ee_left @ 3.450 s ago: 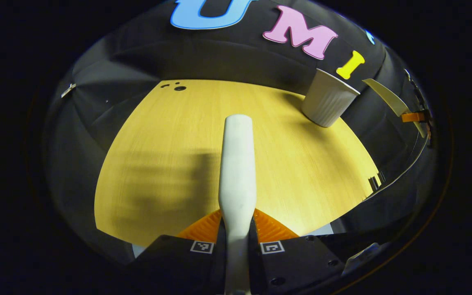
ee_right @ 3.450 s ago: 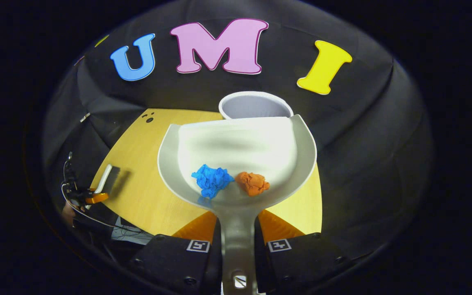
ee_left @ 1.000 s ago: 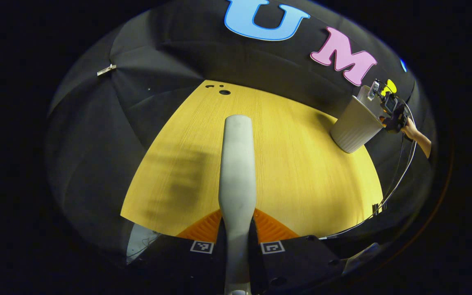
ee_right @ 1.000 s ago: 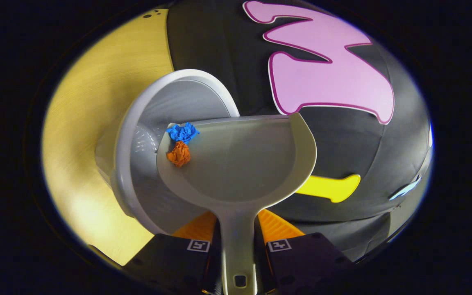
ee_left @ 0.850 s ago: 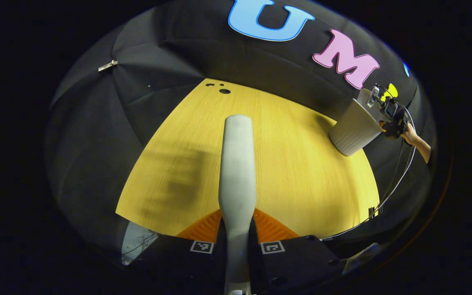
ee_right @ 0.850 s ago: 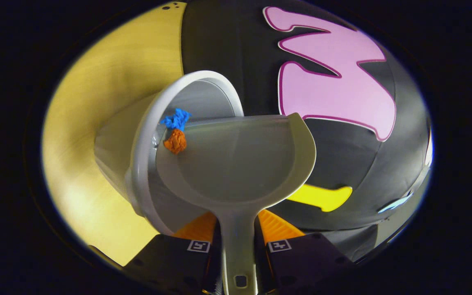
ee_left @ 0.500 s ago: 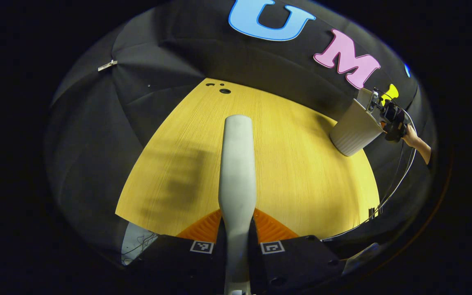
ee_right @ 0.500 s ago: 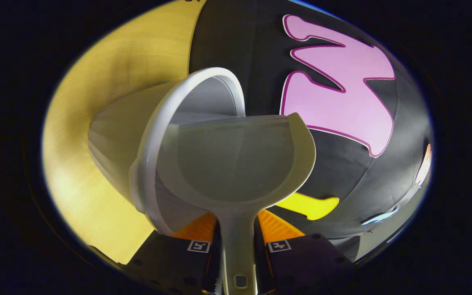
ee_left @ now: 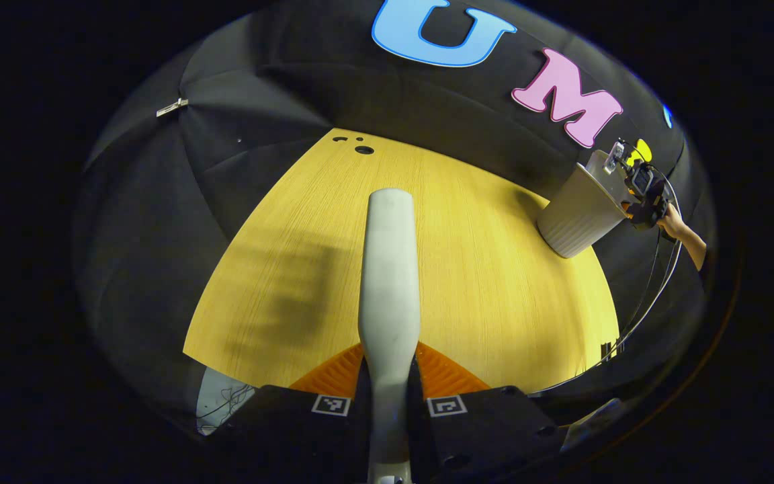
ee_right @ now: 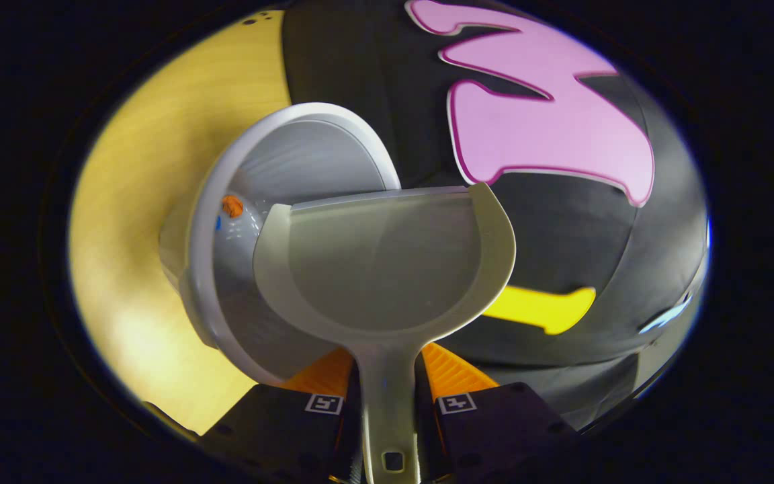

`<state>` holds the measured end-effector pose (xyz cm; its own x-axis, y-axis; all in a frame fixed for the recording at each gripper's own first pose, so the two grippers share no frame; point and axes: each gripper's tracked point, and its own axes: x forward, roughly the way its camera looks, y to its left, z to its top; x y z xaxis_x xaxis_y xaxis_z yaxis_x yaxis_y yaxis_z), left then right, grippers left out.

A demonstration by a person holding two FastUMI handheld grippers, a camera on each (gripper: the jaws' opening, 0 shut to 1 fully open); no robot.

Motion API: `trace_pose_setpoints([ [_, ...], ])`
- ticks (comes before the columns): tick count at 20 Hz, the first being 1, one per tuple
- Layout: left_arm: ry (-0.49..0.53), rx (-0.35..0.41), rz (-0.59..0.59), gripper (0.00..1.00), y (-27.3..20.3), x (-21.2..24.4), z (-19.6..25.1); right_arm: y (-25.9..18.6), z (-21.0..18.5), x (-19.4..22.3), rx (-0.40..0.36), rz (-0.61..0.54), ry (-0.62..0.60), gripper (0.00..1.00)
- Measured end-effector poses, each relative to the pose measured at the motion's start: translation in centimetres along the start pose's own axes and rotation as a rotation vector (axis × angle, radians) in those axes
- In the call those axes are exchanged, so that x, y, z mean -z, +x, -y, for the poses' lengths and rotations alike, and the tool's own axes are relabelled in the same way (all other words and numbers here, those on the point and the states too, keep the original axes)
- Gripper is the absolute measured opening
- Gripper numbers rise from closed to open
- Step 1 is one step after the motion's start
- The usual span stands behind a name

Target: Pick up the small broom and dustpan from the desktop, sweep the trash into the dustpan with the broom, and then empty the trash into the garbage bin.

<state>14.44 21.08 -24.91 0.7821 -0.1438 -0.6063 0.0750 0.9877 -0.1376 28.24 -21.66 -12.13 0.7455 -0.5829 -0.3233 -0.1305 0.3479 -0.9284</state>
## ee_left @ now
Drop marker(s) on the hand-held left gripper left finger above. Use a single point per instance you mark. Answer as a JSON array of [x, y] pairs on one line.
[[333, 430]]

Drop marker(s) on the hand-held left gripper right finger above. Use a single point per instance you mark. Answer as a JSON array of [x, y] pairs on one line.
[[454, 430]]

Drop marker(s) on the white ribbed garbage bin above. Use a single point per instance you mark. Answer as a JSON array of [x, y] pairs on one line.
[[575, 218]]

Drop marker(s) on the small white broom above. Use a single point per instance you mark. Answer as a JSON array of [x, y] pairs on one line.
[[390, 282]]

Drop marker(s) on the silver metal clip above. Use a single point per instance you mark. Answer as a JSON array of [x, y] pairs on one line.
[[172, 107]]

